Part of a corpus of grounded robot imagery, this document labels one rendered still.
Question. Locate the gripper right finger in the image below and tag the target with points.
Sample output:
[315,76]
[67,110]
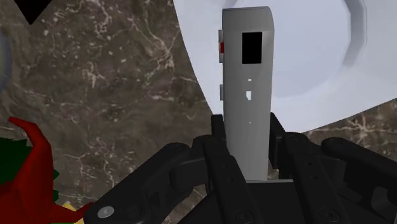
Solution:
[325,173]

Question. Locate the red and green toy figure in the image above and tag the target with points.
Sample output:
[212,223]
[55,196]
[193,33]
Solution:
[28,183]

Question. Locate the white plate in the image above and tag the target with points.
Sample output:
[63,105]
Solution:
[310,62]

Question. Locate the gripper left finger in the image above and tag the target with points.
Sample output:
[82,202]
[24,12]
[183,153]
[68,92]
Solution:
[173,173]

